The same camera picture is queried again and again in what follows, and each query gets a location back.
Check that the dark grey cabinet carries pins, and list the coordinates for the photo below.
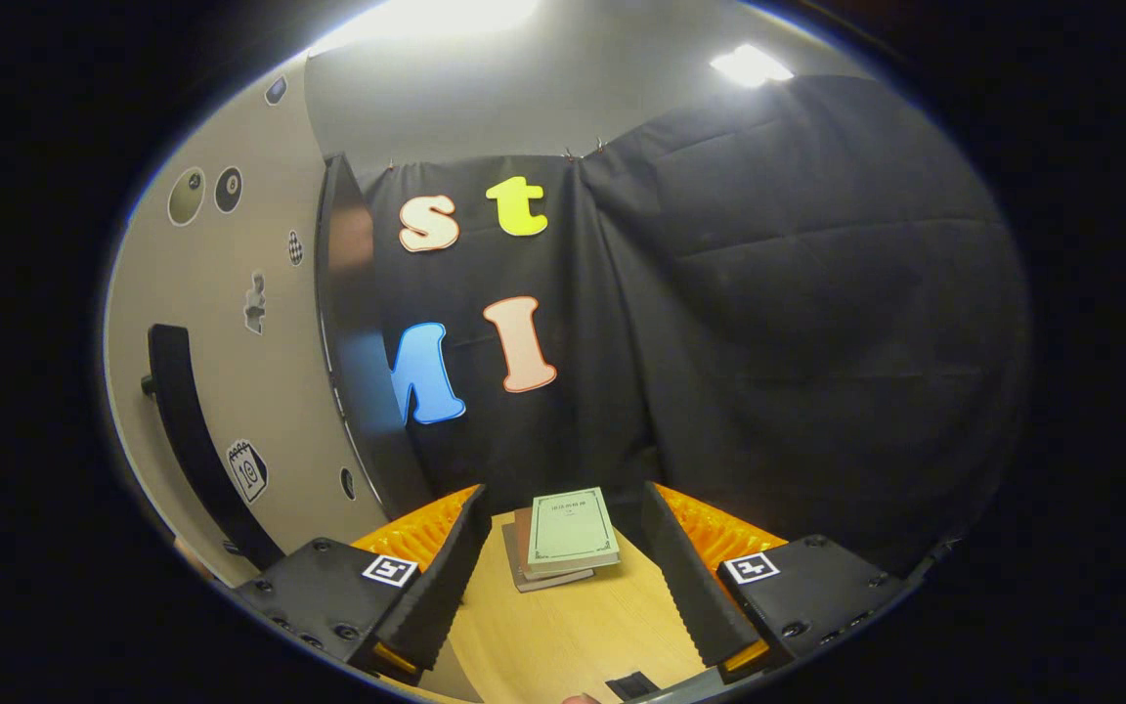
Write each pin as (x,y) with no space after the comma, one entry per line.
(358,323)

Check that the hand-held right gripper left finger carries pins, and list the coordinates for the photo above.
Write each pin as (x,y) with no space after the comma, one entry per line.
(441,587)

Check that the brown book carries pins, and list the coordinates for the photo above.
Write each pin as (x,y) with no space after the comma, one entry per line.
(522,543)

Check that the small ceiling light panel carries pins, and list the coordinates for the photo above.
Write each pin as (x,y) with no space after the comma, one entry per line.
(751,66)

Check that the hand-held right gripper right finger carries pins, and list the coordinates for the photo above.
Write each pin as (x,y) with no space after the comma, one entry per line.
(685,587)

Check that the beige cabinet door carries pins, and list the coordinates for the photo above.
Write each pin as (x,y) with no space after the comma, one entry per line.
(280,391)

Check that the green book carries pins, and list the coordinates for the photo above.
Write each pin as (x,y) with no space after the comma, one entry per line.
(573,528)

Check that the black backdrop cloth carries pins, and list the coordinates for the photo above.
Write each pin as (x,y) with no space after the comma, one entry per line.
(768,293)

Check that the large ceiling light panel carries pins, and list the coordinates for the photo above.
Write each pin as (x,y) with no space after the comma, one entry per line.
(426,20)

